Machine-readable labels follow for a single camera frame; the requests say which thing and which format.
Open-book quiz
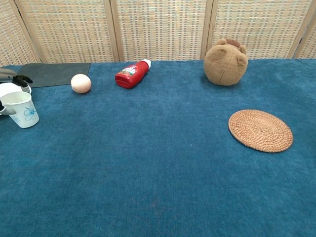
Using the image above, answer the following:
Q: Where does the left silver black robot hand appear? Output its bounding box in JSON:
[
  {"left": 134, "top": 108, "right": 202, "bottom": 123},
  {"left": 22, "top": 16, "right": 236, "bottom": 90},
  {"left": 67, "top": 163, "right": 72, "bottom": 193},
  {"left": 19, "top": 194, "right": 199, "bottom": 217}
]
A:
[{"left": 0, "top": 68, "right": 34, "bottom": 117}]

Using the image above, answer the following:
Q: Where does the white paper cup blue flower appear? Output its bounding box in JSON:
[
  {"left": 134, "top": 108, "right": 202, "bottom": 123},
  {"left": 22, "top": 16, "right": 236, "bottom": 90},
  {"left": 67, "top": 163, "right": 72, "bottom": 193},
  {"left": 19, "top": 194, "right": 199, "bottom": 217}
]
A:
[{"left": 0, "top": 91, "right": 40, "bottom": 129}]

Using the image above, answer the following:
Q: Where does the white plate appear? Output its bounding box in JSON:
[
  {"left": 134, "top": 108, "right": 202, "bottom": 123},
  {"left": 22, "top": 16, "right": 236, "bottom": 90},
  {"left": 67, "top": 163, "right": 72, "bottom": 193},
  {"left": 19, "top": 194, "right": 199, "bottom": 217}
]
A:
[{"left": 0, "top": 82, "right": 32, "bottom": 99}]

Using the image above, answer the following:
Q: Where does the round woven rattan coaster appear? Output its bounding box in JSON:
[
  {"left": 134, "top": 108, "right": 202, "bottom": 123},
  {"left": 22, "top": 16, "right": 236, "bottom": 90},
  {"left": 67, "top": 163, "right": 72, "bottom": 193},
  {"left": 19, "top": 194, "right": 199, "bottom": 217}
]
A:
[{"left": 228, "top": 109, "right": 294, "bottom": 154}]

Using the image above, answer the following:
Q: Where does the dark grey rectangular mat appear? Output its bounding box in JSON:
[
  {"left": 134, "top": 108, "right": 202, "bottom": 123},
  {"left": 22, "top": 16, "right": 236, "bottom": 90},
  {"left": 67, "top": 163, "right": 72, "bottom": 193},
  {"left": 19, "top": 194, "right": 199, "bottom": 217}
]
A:
[{"left": 17, "top": 62, "right": 92, "bottom": 88}]

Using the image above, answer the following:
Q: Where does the pale pink ball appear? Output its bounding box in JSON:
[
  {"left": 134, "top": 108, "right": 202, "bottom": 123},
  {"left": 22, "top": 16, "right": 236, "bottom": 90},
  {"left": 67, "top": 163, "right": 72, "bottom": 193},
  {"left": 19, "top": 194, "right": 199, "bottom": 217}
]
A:
[{"left": 70, "top": 73, "right": 92, "bottom": 94}]

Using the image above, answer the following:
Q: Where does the red ketchup bottle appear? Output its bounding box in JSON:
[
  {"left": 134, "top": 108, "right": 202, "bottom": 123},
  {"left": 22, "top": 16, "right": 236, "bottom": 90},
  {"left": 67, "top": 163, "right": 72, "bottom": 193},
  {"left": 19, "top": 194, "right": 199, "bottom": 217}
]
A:
[{"left": 115, "top": 59, "right": 152, "bottom": 89}]

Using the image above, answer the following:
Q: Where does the woven wooden folding screen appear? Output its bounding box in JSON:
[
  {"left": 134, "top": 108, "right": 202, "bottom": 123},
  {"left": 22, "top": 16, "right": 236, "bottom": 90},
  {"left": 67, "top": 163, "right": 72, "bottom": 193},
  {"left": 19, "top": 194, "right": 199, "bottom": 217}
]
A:
[{"left": 0, "top": 0, "right": 316, "bottom": 68}]

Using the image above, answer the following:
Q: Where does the blue velvet tablecloth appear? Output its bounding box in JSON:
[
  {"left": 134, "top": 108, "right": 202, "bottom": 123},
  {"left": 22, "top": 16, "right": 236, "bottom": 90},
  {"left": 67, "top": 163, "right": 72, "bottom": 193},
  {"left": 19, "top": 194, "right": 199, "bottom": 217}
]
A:
[{"left": 0, "top": 58, "right": 316, "bottom": 237}]

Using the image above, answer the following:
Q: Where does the brown plush toy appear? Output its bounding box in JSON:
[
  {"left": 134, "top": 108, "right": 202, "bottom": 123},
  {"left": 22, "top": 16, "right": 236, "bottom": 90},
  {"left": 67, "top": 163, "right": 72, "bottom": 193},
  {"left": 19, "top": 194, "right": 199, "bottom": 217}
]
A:
[{"left": 203, "top": 38, "right": 249, "bottom": 87}]

